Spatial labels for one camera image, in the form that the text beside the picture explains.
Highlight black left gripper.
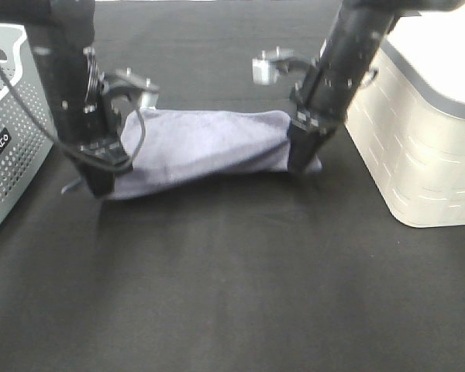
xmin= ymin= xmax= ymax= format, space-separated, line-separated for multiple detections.
xmin=56 ymin=71 xmax=135 ymax=199

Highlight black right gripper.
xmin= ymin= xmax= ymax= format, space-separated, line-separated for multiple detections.
xmin=288 ymin=64 xmax=372 ymax=174

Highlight grey-purple towel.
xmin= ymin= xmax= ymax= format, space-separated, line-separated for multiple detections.
xmin=106 ymin=108 xmax=323 ymax=201

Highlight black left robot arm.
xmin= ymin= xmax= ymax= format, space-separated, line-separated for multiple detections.
xmin=0 ymin=1 xmax=133 ymax=197

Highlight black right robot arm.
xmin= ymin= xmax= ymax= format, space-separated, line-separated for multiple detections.
xmin=288 ymin=1 xmax=463 ymax=174

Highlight grey perforated laundry basket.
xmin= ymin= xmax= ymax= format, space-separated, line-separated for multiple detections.
xmin=0 ymin=23 xmax=54 ymax=225

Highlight white slotted storage basket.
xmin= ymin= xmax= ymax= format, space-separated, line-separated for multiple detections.
xmin=346 ymin=3 xmax=465 ymax=228

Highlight black table cloth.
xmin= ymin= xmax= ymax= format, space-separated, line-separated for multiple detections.
xmin=0 ymin=0 xmax=465 ymax=372

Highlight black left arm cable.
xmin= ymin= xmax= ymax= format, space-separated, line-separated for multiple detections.
xmin=0 ymin=36 xmax=146 ymax=171

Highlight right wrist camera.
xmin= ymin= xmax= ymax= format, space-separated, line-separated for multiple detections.
xmin=251 ymin=46 xmax=316 ymax=86

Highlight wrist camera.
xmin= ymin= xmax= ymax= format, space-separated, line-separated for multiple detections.
xmin=251 ymin=46 xmax=316 ymax=86
xmin=101 ymin=68 xmax=160 ymax=109

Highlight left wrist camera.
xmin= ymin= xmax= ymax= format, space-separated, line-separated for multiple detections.
xmin=101 ymin=68 xmax=160 ymax=109

